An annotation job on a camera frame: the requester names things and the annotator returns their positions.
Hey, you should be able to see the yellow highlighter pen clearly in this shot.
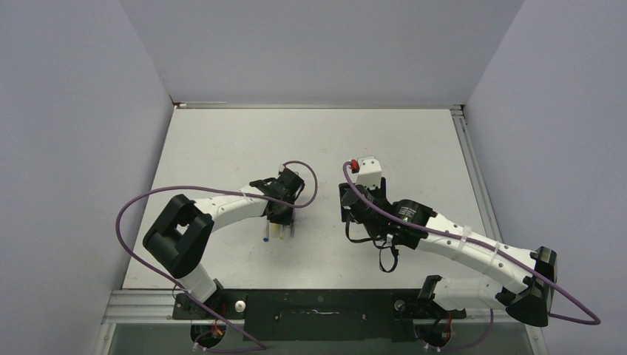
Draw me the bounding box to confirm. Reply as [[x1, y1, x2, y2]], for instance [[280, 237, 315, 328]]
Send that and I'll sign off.
[[268, 223, 282, 238]]

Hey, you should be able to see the blue marker pen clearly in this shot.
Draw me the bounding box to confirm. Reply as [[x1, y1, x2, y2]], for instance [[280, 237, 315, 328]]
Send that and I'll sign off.
[[262, 224, 269, 243]]

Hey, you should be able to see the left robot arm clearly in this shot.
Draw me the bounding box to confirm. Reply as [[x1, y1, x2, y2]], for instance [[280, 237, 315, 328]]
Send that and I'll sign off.
[[143, 168, 305, 318]]

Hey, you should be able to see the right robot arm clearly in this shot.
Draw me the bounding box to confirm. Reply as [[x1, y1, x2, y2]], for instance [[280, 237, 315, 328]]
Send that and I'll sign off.
[[339, 182, 557, 327]]

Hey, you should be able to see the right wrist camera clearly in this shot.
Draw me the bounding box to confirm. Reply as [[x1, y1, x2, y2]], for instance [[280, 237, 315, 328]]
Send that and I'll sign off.
[[350, 156, 382, 190]]

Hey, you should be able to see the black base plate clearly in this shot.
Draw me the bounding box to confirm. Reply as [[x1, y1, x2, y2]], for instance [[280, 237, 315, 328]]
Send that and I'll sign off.
[[172, 288, 467, 342]]

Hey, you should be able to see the aluminium frame rail right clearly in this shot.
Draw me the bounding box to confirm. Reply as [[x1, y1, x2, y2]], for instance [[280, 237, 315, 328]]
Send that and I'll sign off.
[[450, 104, 543, 323]]

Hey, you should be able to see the aluminium frame rail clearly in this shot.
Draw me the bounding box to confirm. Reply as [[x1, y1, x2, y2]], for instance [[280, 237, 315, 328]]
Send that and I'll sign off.
[[174, 102, 463, 110], [450, 104, 543, 323]]

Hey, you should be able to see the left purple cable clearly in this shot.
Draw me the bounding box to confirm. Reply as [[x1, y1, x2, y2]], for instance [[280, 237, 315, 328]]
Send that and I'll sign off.
[[115, 160, 319, 353]]

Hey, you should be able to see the aluminium frame rail back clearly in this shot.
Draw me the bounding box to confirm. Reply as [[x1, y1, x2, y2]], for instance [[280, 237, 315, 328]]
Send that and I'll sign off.
[[174, 102, 463, 110]]

